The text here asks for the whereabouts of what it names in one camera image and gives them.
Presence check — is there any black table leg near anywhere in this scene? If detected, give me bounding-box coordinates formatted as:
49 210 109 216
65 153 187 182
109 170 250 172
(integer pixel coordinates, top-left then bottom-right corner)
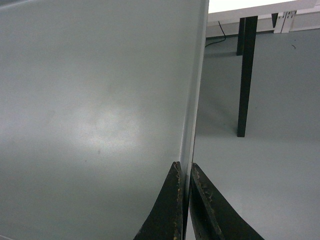
237 16 258 138

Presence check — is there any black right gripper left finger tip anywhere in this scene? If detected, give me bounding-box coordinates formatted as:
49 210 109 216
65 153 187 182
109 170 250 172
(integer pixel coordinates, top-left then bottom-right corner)
134 161 184 240

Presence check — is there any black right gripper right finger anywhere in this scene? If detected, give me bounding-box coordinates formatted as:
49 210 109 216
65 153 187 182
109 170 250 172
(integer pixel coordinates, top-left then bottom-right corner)
189 163 263 240

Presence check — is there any black table leg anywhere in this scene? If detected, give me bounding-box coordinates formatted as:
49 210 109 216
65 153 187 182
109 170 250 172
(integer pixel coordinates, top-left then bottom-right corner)
236 17 246 56
237 16 258 138

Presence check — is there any black floor cable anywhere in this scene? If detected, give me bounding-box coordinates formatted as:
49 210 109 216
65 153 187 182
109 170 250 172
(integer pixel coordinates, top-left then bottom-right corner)
204 20 227 48

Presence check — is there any black table leg far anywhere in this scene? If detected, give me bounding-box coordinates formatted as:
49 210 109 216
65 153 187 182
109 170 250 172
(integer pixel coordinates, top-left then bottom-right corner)
236 17 246 56

